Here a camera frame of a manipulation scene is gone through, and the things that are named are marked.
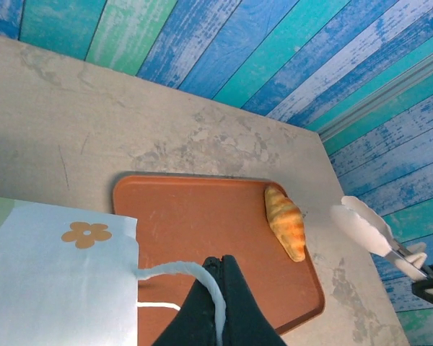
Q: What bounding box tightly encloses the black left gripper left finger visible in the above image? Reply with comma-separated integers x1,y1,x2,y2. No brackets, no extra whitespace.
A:
153,256,224,346

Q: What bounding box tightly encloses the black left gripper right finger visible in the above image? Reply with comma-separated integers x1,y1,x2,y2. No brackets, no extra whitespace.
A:
220,254,286,346

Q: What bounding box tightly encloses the golden orange fake croissant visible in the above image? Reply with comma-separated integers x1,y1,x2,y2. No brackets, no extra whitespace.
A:
263,185,307,263

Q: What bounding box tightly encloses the white floral paper bag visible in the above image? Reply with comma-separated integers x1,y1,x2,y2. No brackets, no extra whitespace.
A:
0,195,227,346

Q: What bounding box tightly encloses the brown plastic tray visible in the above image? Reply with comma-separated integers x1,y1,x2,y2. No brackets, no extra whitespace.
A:
111,172,326,338

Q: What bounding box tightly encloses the aluminium corner post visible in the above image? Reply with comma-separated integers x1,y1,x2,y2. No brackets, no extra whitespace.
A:
316,45,433,142

